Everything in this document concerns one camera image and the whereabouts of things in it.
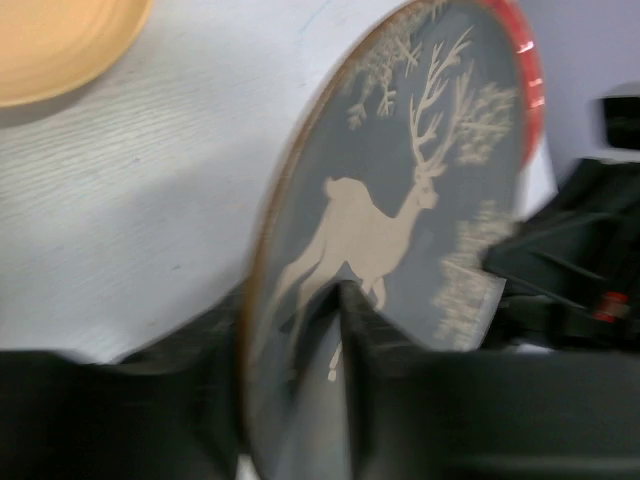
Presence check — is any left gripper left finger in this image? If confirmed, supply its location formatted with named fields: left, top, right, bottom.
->
left=1, top=286, right=254, bottom=479

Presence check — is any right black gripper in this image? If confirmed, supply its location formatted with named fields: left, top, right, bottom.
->
left=487, top=158, right=639, bottom=350

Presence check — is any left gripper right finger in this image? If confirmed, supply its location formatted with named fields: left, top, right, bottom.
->
left=339, top=282, right=639, bottom=479

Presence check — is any red and teal floral plate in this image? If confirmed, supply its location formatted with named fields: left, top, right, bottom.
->
left=485, top=0, right=545, bottom=166

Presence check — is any grey reindeer plate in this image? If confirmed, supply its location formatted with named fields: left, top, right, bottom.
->
left=239, top=1, right=525, bottom=479

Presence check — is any orange round bear plate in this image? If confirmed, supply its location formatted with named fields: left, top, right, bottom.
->
left=1, top=1, right=153, bottom=107

